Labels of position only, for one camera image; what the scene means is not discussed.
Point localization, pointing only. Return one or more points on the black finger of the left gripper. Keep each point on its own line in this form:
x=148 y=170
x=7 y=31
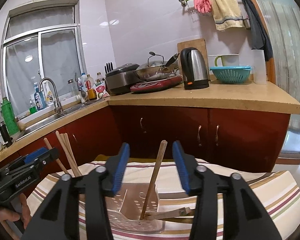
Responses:
x=46 y=158

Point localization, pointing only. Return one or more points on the white plastic container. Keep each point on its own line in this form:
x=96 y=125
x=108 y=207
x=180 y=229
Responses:
x=259 y=67

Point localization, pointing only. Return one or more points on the black rice cooker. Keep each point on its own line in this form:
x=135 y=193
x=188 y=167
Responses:
x=121 y=79

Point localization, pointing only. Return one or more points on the dark grey hanging cloth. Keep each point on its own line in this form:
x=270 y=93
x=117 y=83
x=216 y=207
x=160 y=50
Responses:
x=259 y=36

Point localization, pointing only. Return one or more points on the white green-handled pot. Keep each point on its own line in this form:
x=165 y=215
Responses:
x=228 y=60

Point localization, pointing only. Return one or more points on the steel wok with lid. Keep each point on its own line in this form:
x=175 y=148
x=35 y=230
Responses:
x=156 y=68

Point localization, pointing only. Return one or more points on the steel sink basin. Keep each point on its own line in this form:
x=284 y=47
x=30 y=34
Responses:
x=53 y=118

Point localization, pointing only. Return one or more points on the steel electric kettle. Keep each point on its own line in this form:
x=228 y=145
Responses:
x=194 y=70

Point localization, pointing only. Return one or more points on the white spray cleaner bottle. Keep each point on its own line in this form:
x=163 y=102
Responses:
x=48 y=93

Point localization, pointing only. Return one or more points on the knife block with knives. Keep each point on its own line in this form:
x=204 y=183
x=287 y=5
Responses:
x=108 y=67

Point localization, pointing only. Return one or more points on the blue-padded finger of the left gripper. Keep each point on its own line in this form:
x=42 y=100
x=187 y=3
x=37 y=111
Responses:
x=30 y=157

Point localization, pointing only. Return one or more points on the cooking oil bottle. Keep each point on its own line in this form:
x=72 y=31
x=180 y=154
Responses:
x=89 y=85

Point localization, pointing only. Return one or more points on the teal plastic colander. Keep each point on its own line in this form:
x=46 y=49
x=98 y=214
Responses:
x=232 y=74

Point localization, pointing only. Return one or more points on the green soap bottle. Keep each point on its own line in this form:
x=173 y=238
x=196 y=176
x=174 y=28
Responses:
x=33 y=108

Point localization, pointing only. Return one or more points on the striped tablecloth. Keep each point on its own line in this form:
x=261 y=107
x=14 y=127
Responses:
x=245 y=217

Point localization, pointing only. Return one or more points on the blue detergent bottle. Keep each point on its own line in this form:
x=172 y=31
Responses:
x=38 y=97

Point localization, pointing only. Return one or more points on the pink perforated utensil holder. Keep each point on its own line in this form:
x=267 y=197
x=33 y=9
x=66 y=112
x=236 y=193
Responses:
x=124 y=210

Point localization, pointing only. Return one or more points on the black thermos bottle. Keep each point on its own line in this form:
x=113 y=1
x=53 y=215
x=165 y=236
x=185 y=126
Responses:
x=5 y=135

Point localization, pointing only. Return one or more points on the aluminium sliding window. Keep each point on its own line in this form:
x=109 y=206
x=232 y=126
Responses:
x=40 y=39

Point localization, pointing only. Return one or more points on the red cabinet with countertop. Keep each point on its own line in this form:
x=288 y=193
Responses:
x=237 y=126

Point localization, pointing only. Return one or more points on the green thermos flask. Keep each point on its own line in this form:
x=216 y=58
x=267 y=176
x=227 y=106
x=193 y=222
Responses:
x=9 y=117

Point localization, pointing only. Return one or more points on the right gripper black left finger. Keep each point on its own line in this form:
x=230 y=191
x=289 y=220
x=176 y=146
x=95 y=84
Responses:
x=58 y=215

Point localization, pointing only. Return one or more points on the red white seasoning bag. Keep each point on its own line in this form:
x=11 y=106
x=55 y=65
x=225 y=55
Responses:
x=100 y=87

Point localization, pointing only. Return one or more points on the person's left hand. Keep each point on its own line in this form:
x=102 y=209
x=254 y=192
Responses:
x=12 y=216

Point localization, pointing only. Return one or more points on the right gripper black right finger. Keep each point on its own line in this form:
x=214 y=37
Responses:
x=244 y=216

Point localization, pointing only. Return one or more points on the red induction cooker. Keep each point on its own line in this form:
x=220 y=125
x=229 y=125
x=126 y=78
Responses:
x=155 y=86

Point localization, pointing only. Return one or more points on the yellow hanging towel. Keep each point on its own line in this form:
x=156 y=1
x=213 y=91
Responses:
x=226 y=14

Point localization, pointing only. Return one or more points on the glass sliding door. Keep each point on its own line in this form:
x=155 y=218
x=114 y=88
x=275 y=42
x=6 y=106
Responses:
x=282 y=21

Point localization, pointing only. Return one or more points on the pink rubber gloves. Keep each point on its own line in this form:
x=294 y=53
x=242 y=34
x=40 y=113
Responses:
x=202 y=6

